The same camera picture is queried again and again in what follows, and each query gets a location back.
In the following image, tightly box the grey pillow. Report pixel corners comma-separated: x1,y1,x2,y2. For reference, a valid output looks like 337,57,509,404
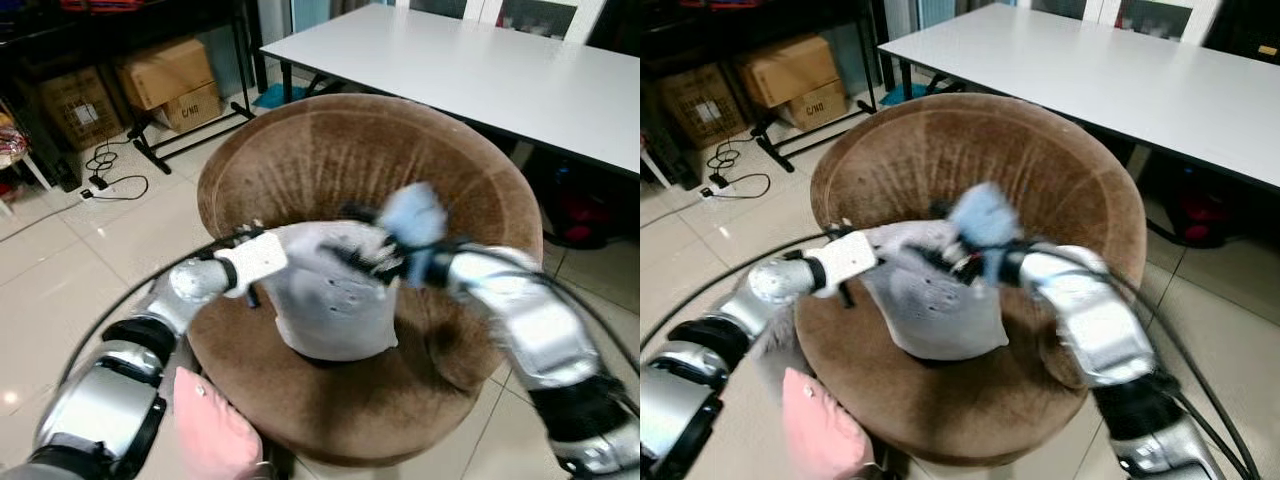
860,221,1013,363
261,221,403,363

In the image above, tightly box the brown round velvet sofa chair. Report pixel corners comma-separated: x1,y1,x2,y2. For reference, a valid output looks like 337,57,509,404
188,93,545,469
795,93,1150,469

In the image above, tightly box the pink pillow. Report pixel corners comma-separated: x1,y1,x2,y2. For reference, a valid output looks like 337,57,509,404
171,367,268,480
780,367,877,480

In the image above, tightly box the small printed cardboard box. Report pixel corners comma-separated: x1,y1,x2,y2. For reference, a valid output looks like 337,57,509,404
158,82,224,134
780,79,849,132

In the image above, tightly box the white rectangular table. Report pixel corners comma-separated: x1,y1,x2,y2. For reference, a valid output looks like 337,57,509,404
877,3,1280,193
259,3,641,178

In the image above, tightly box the red and black bag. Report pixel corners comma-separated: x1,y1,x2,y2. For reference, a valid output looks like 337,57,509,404
1148,168,1246,249
543,160,629,249

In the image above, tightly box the large plain cardboard box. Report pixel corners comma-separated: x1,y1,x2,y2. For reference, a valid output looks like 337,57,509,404
117,37,217,112
738,34,842,110

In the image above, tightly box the cardboard box with white label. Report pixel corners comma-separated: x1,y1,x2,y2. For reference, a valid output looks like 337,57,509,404
658,63,749,151
39,67,124,153

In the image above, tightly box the black metal rack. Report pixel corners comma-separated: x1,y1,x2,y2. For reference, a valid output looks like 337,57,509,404
0,0,265,193
640,0,883,191

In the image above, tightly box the white chair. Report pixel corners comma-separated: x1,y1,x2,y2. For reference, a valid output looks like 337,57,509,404
396,0,607,45
1018,0,1223,47

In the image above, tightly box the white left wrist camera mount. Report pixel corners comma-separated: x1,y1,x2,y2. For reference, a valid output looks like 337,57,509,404
214,230,290,297
805,231,881,297

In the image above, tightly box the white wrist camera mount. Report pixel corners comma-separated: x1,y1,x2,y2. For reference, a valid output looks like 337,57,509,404
378,182,449,252
947,182,1023,251
214,230,290,297
805,231,881,297

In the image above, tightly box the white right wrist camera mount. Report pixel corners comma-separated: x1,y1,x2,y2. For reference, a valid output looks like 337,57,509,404
947,182,1023,251
378,182,449,252

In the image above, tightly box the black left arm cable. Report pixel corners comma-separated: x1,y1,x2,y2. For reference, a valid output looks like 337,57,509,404
55,228,263,393
640,228,851,327

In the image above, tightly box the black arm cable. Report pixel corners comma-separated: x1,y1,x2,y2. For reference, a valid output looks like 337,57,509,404
55,228,263,393
1040,240,1263,480
640,228,851,327
440,240,641,379

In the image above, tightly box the power strip with black cable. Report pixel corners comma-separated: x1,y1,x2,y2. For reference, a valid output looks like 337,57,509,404
700,137,773,201
79,138,150,203

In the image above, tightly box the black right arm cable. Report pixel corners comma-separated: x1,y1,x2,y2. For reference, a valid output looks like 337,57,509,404
440,240,641,379
1040,240,1263,480

